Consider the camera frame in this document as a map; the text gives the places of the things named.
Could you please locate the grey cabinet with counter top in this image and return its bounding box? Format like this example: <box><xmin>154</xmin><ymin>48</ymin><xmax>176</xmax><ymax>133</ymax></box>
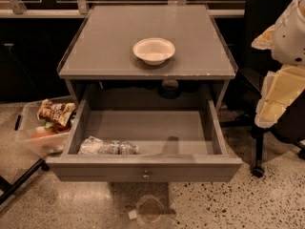
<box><xmin>58</xmin><ymin>5</ymin><xmax>237</xmax><ymax>105</ymax></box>

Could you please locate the black metal stand leg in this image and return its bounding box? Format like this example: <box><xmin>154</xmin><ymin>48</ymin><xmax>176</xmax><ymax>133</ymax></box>
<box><xmin>0</xmin><ymin>158</ymin><xmax>50</xmax><ymax>205</ymax></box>

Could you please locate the clear plastic water bottle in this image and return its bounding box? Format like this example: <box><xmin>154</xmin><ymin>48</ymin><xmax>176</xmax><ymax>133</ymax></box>
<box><xmin>78</xmin><ymin>136</ymin><xmax>139</xmax><ymax>155</ymax></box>

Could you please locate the grey open top drawer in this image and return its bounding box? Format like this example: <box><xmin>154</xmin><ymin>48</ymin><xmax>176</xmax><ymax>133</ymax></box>
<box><xmin>47</xmin><ymin>100</ymin><xmax>242</xmax><ymax>182</ymax></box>

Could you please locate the white paper bowl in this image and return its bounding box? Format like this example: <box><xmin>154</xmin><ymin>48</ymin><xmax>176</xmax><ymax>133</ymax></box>
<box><xmin>132</xmin><ymin>37</ymin><xmax>175</xmax><ymax>66</ymax></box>

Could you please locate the clear plastic storage bin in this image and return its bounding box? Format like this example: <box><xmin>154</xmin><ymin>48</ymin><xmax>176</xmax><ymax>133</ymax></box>
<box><xmin>16</xmin><ymin>96</ymin><xmax>76</xmax><ymax>157</ymax></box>

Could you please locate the dark round object under counter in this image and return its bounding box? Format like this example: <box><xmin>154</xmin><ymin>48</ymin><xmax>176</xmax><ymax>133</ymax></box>
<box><xmin>158</xmin><ymin>80</ymin><xmax>181</xmax><ymax>99</ymax></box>

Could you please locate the orange item in bin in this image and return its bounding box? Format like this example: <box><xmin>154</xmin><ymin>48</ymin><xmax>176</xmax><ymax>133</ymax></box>
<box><xmin>31</xmin><ymin>131</ymin><xmax>56</xmax><ymax>138</ymax></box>

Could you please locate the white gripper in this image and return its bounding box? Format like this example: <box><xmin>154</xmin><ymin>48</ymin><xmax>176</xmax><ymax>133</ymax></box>
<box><xmin>251</xmin><ymin>0</ymin><xmax>305</xmax><ymax>128</ymax></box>

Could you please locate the metal railing frame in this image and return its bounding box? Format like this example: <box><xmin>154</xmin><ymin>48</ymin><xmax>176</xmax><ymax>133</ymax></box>
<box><xmin>0</xmin><ymin>0</ymin><xmax>246</xmax><ymax>19</ymax></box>

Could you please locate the clear cup on floor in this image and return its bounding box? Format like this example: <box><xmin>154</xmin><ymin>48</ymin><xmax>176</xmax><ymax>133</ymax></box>
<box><xmin>136</xmin><ymin>195</ymin><xmax>165</xmax><ymax>223</ymax></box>

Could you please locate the black office chair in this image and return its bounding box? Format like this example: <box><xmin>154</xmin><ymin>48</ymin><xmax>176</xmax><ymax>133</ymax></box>
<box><xmin>225</xmin><ymin>0</ymin><xmax>305</xmax><ymax>177</ymax></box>

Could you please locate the metal drawer knob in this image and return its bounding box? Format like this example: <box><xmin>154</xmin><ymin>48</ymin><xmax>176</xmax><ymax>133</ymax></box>
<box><xmin>142</xmin><ymin>170</ymin><xmax>150</xmax><ymax>180</ymax></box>

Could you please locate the brown snack bag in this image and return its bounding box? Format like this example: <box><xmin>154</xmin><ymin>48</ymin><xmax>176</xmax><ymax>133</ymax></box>
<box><xmin>36</xmin><ymin>99</ymin><xmax>75</xmax><ymax>126</ymax></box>

